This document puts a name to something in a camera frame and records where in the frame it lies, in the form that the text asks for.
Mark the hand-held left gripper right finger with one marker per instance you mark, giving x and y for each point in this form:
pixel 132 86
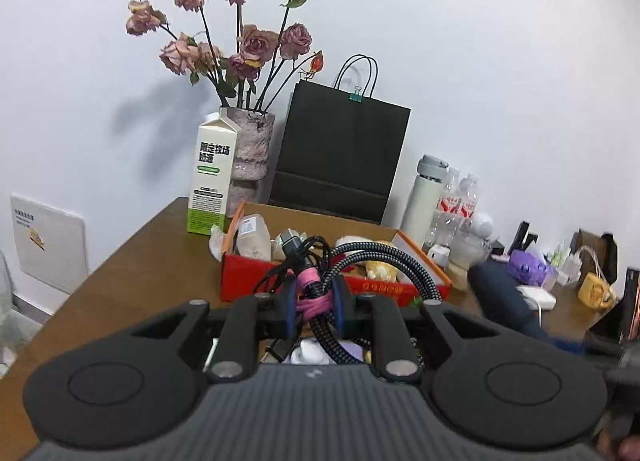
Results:
pixel 342 312

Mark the white thermos bottle grey lid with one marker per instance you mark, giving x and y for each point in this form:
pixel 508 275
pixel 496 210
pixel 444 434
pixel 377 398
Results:
pixel 422 201

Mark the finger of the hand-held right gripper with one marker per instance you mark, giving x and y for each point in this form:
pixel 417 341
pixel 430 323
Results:
pixel 500 291

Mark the yellow mug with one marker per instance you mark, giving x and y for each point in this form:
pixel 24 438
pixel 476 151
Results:
pixel 594 290

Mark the purple tissue pack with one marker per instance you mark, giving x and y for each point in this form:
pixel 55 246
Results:
pixel 531 268

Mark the black paper bag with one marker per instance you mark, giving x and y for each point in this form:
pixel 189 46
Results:
pixel 340 151

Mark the small clear bottle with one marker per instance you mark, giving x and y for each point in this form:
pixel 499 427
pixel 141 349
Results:
pixel 562 253

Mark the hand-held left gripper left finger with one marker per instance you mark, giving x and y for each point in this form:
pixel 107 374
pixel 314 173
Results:
pixel 289 312

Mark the small white cube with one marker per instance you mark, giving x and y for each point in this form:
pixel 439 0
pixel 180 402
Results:
pixel 440 253

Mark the bunch of dried pink roses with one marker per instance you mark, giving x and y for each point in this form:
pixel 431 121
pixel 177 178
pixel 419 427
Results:
pixel 255 43

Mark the copper metal frame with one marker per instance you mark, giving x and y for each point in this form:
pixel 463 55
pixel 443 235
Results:
pixel 633 301

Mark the white green milk carton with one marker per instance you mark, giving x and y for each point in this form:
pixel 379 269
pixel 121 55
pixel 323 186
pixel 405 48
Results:
pixel 212 176

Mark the red cardboard box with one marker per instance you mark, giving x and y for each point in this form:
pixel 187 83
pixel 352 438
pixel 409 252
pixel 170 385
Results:
pixel 245 282

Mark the white wall panel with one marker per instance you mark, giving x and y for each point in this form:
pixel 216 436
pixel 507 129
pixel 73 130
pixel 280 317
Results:
pixel 47 241

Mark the textured glass vase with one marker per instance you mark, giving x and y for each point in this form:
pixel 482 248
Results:
pixel 252 151

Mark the black desk stand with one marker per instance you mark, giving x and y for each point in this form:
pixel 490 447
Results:
pixel 522 236

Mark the green binder clip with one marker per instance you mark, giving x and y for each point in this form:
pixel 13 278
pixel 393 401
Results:
pixel 355 95

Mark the clear water bottle red label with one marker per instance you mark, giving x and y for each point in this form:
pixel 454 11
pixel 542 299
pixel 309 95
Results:
pixel 469 201
pixel 450 206

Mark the clear plastic packet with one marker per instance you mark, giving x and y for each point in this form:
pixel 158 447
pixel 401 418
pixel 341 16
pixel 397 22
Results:
pixel 252 237

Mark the white power adapter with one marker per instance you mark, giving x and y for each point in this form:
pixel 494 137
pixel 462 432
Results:
pixel 537 297

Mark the wooden desk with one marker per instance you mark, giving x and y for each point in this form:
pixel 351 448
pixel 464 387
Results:
pixel 125 281

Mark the pale yellow plush toy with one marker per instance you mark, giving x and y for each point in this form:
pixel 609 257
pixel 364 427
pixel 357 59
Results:
pixel 381 270

